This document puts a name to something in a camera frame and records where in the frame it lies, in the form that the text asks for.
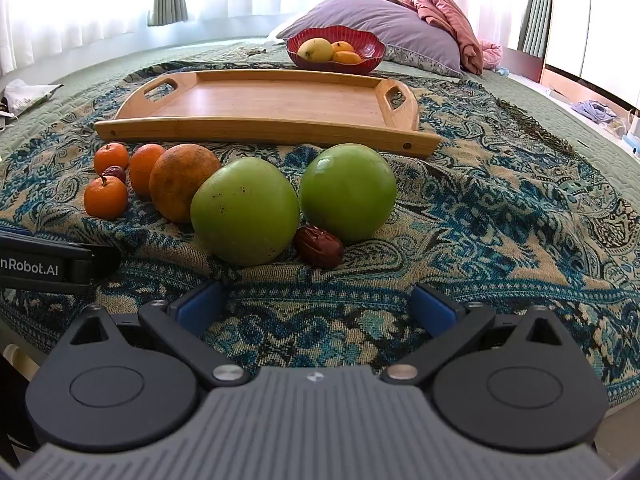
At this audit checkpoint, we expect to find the blue cloth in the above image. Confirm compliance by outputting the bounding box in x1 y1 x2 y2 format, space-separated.
571 100 619 124

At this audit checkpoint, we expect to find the green quilted bedspread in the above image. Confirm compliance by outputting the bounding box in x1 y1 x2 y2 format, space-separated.
0 35 640 196

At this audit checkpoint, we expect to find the yellow pear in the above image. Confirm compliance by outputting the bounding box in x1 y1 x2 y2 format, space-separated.
297 37 334 63

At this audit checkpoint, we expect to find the red bowl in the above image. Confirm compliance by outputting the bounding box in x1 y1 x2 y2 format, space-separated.
286 25 387 72

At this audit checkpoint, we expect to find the large brownish orange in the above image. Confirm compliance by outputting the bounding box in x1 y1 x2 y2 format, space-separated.
149 144 222 224

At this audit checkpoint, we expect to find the white patterned cloth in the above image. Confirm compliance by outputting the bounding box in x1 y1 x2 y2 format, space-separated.
2 79 64 117

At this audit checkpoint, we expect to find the pink cloth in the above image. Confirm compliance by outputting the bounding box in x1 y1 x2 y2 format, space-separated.
477 40 503 68

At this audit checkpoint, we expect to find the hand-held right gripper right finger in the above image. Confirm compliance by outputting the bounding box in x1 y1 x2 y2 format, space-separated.
379 282 576 387

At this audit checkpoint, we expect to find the brown wooden headboard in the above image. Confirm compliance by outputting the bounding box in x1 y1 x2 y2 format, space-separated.
501 47 545 84

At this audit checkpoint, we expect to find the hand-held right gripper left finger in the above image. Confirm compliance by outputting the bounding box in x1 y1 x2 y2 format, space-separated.
60 280 253 391

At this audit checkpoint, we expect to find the white wardrobe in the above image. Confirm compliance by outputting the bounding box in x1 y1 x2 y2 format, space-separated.
544 0 640 111

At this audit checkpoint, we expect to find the floral pillow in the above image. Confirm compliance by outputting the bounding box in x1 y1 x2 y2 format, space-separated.
385 45 464 79

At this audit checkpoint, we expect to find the purple pillow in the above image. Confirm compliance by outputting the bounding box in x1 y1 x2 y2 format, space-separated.
275 0 466 78

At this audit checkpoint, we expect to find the wooden tray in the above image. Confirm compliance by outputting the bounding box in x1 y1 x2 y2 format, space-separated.
94 70 442 160

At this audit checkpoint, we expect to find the green apple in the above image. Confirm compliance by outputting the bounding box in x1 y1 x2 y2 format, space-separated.
298 143 398 243
190 158 301 267

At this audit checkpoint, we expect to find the white pillow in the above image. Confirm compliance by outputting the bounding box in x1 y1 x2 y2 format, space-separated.
267 22 301 43

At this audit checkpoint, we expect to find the small tangerine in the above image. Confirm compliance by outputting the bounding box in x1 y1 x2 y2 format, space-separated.
129 144 167 198
83 176 129 220
93 142 130 176

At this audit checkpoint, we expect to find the patterned teal blanket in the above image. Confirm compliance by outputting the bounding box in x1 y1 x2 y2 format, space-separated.
0 60 640 403

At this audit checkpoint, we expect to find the white sheer curtain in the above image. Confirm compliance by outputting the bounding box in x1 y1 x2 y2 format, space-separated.
0 0 536 78

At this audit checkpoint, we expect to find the pink quilt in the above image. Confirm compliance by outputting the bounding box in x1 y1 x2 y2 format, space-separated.
402 0 486 75

